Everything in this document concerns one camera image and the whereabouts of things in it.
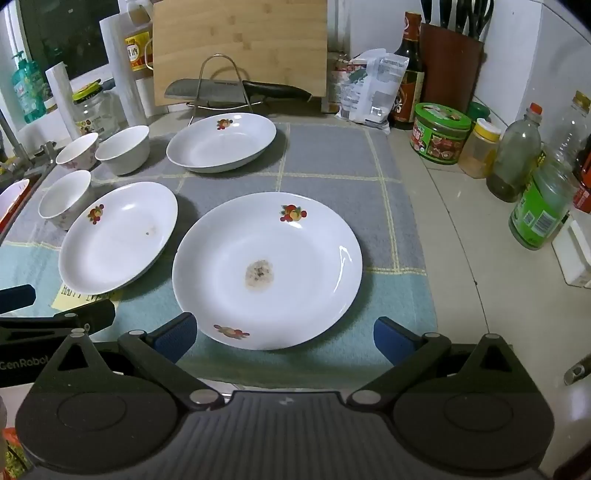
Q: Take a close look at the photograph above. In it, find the large white fruit-print plate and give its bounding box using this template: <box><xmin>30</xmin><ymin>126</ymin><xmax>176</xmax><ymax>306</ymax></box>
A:
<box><xmin>172</xmin><ymin>191</ymin><xmax>363</xmax><ymax>352</ymax></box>

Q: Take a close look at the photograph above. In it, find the brown knife block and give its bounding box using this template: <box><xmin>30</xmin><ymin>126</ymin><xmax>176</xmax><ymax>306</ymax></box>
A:
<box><xmin>418</xmin><ymin>22</ymin><xmax>485</xmax><ymax>116</ymax></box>

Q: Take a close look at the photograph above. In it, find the white floral bowl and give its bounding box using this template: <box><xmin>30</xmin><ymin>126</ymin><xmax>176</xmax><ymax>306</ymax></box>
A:
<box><xmin>55</xmin><ymin>132</ymin><xmax>99</xmax><ymax>172</ymax></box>
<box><xmin>38</xmin><ymin>169</ymin><xmax>93</xmax><ymax>230</ymax></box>

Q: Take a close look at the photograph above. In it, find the dark soy sauce bottle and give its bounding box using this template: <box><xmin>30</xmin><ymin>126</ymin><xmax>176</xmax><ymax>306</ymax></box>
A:
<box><xmin>392</xmin><ymin>11</ymin><xmax>426</xmax><ymax>131</ymax></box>

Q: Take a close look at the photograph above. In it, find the plain white bowl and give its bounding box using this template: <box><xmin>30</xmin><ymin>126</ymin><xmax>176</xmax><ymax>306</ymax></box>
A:
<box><xmin>95</xmin><ymin>125</ymin><xmax>151</xmax><ymax>176</ymax></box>

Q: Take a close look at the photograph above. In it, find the green dish soap bottle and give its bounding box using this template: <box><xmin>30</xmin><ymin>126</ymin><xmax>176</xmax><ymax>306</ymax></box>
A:
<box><xmin>11</xmin><ymin>52</ymin><xmax>47</xmax><ymax>124</ymax></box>

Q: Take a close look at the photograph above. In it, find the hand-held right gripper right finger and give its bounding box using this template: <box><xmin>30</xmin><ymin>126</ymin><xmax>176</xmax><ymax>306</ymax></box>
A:
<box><xmin>345</xmin><ymin>316</ymin><xmax>525</xmax><ymax>411</ymax></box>

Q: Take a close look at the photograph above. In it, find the brown oil jug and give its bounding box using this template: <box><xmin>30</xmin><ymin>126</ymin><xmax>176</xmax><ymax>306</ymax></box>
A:
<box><xmin>117</xmin><ymin>0</ymin><xmax>155</xmax><ymax>79</ymax></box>

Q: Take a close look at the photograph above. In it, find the green label glass bottle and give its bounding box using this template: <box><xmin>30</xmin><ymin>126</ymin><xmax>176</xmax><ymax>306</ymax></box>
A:
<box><xmin>509</xmin><ymin>157</ymin><xmax>575</xmax><ymax>251</ymax></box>

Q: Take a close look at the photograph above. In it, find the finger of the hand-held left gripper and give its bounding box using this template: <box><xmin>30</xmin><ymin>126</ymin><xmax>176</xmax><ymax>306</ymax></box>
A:
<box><xmin>0</xmin><ymin>285</ymin><xmax>37</xmax><ymax>317</ymax></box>
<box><xmin>0</xmin><ymin>300</ymin><xmax>116</xmax><ymax>344</ymax></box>

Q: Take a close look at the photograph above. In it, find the metal faucet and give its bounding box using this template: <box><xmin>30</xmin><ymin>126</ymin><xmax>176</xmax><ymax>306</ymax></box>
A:
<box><xmin>0</xmin><ymin>111</ymin><xmax>54</xmax><ymax>178</ymax></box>

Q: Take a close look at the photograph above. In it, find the red cap oil bottle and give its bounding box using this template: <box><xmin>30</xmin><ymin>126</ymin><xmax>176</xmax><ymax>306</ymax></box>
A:
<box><xmin>486</xmin><ymin>102</ymin><xmax>543</xmax><ymax>204</ymax></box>

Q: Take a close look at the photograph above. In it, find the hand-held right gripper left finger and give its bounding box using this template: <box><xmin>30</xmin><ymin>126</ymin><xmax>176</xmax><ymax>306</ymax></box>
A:
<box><xmin>44</xmin><ymin>312</ymin><xmax>225</xmax><ymax>409</ymax></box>

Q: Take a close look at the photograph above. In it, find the clear bottle yellow cap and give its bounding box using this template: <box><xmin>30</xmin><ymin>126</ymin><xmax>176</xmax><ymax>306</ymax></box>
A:
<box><xmin>547</xmin><ymin>91</ymin><xmax>591</xmax><ymax>185</ymax></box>

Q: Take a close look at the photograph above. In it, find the glass jar green lid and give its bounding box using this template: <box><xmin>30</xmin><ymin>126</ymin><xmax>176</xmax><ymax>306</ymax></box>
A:
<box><xmin>71</xmin><ymin>79</ymin><xmax>122</xmax><ymax>139</ymax></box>

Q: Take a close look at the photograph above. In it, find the yellow lid spice jar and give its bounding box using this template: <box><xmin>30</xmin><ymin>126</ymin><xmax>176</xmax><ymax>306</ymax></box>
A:
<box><xmin>458</xmin><ymin>119</ymin><xmax>502</xmax><ymax>179</ymax></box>

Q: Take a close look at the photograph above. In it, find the bamboo cutting board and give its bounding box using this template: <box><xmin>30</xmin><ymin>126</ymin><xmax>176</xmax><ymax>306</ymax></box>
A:
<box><xmin>151</xmin><ymin>0</ymin><xmax>328</xmax><ymax>107</ymax></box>

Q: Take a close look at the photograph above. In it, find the green round tin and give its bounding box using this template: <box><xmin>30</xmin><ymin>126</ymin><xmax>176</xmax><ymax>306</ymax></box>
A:
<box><xmin>410</xmin><ymin>102</ymin><xmax>472</xmax><ymax>165</ymax></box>

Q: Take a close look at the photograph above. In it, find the metal wire rack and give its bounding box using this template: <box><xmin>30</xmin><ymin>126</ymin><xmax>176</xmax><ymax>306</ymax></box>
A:
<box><xmin>187</xmin><ymin>54</ymin><xmax>271</xmax><ymax>126</ymax></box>

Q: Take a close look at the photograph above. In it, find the grey checked mat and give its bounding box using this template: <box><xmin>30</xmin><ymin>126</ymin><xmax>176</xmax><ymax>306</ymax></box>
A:
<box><xmin>0</xmin><ymin>113</ymin><xmax>439</xmax><ymax>384</ymax></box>

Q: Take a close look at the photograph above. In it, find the white printed plastic bag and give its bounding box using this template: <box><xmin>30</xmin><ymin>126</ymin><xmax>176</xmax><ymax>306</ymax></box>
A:
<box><xmin>339</xmin><ymin>48</ymin><xmax>411</xmax><ymax>136</ymax></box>

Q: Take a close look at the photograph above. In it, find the black handled cleaver knife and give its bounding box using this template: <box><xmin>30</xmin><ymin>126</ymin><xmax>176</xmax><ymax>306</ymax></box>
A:
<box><xmin>165</xmin><ymin>78</ymin><xmax>313</xmax><ymax>103</ymax></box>

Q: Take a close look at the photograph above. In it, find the stainless steel sink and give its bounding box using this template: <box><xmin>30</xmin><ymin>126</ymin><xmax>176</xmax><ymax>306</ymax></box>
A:
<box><xmin>0</xmin><ymin>154</ymin><xmax>58</xmax><ymax>245</ymax></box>

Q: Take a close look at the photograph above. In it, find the stack of white plates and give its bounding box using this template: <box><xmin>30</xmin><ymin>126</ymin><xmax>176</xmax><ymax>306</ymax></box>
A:
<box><xmin>58</xmin><ymin>181</ymin><xmax>179</xmax><ymax>296</ymax></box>

